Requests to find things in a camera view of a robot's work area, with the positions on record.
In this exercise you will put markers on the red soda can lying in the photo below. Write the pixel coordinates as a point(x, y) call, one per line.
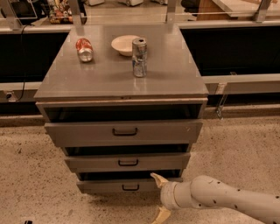
point(84, 49)

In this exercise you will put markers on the grey drawer cabinet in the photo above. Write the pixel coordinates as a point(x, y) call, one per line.
point(106, 90)

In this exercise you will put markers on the grey middle drawer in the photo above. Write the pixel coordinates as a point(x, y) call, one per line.
point(128, 163)

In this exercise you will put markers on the grey top drawer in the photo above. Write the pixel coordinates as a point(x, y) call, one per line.
point(85, 134)

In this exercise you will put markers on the metal bracket on rail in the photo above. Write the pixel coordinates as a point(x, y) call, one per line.
point(221, 92)

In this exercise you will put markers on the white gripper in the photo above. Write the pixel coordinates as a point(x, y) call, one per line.
point(167, 194)

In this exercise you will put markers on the silver upright can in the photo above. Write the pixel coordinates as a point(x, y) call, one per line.
point(139, 57)

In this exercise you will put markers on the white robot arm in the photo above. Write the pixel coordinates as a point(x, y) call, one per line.
point(205, 192)

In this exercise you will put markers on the colourful snack packages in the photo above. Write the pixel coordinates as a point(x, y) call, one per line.
point(59, 12)

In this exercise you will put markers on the grey bottom drawer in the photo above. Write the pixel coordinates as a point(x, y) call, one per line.
point(118, 186)

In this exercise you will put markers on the grey drawer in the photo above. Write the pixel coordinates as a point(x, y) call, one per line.
point(85, 134)
point(128, 163)
point(118, 186)

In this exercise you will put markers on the white bowl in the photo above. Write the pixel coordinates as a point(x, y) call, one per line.
point(123, 44)

